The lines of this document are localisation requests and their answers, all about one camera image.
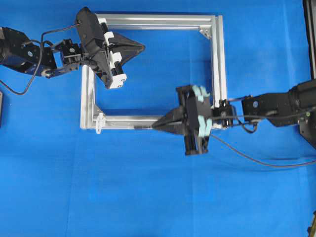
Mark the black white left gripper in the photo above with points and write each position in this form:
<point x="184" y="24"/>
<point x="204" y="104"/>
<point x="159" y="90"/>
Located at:
<point x="95" y="49"/>

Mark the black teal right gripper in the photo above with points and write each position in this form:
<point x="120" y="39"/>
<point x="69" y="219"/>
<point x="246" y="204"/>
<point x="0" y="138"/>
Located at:
<point x="192" y="119"/>

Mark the yellow black object bottom right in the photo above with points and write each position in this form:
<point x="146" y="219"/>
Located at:
<point x="312" y="228"/>

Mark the black rail at right edge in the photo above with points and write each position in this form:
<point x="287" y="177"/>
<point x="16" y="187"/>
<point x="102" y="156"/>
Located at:
<point x="310" y="20"/>

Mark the dark object at left edge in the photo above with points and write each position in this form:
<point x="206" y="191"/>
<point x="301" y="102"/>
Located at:
<point x="1" y="104"/>

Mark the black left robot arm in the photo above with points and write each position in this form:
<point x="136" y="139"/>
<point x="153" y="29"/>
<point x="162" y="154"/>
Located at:
<point x="44" y="59"/>

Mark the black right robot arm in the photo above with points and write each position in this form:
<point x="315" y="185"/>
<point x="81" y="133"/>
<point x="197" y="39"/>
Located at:
<point x="280" y="109"/>

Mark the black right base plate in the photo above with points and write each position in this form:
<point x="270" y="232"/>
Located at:
<point x="308" y="129"/>

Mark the aluminium extrusion frame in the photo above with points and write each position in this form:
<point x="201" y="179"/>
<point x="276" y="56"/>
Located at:
<point x="180" y="50"/>

